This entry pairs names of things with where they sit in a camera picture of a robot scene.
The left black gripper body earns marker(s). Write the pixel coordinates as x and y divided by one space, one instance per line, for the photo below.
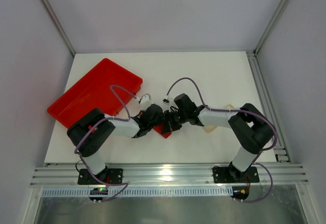
158 123

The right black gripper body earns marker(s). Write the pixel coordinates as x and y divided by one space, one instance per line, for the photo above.
172 118

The red paper napkin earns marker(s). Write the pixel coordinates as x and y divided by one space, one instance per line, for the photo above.
162 130

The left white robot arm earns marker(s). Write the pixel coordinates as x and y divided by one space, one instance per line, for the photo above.
91 131

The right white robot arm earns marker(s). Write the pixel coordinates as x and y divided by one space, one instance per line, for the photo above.
250 127

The cream utensil case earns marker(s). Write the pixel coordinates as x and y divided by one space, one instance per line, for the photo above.
209 129

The red plastic tray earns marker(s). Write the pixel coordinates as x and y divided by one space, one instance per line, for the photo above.
93 91

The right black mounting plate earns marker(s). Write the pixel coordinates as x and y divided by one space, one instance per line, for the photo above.
228 174

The black mounting plate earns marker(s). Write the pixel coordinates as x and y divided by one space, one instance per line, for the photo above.
228 174
108 176

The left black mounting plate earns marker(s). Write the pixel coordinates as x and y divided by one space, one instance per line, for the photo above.
108 176

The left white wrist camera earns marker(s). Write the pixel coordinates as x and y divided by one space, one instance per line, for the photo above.
145 100

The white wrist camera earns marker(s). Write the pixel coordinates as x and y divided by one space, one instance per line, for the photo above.
167 100
145 100

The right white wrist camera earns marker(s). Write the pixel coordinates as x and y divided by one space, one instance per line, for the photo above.
167 100

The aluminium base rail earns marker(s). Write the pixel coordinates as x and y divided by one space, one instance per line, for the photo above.
168 175

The slotted white cable duct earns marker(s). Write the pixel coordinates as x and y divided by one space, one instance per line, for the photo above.
131 191

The right aluminium side rail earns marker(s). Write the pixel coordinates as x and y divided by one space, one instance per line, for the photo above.
280 149

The left aluminium frame post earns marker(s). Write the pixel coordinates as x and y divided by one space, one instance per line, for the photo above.
56 23

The aluminium frame post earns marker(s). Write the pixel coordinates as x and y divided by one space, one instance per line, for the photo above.
56 23
282 5

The right aluminium frame post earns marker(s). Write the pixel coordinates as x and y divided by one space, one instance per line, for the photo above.
282 5

